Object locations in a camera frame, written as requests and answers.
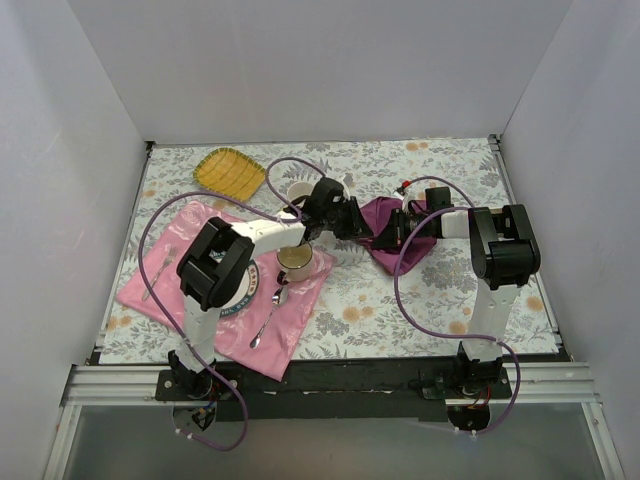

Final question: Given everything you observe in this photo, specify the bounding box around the purple cloth napkin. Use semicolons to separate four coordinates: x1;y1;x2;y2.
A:
358;195;437;276

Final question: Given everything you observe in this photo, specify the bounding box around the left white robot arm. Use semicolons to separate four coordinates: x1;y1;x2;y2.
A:
168;177;373;400

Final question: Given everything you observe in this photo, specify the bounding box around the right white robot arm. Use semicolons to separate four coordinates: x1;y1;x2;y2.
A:
371;186;541;398

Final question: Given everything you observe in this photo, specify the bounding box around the pale green mug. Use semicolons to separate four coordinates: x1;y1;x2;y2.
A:
286;181;314;207

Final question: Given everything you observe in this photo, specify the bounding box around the cream enamel mug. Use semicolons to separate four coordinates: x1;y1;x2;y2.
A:
276;244;313;285

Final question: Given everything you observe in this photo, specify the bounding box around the silver spoon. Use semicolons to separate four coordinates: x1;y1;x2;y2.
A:
249;285;288;349

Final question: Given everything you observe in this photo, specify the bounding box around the white plate blue rim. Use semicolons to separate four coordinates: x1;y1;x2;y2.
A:
220;260;260;317

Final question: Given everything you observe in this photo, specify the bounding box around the yellow woven tray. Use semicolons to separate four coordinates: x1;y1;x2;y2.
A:
193;147;266;202

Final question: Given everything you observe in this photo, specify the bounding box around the pink floral cloth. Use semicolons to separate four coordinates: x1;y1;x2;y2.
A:
144;201;333;381

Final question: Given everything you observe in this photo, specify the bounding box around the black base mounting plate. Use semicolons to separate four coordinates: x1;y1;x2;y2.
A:
155;357;515;422

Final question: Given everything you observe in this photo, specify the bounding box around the silver fork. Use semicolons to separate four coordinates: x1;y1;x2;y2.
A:
141;245;177;301

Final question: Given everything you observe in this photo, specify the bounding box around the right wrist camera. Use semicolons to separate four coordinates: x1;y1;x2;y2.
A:
394;181;426;214

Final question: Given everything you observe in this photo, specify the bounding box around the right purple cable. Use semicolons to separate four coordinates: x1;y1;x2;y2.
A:
393;175;522;436

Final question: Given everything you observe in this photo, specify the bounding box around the aluminium frame rail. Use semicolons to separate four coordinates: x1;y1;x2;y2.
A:
42;363;176;479

